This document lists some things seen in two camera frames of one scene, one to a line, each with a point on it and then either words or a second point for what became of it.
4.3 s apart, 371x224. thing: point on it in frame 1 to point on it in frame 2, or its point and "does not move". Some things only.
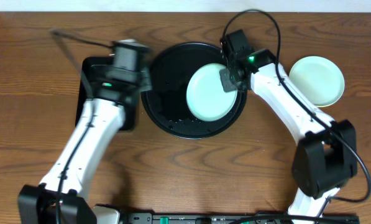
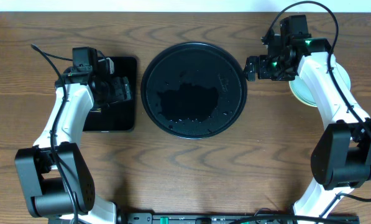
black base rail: x=242 y=218 does not move
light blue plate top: x=206 y=94 to x=303 y=93
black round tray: x=167 y=104 does not move
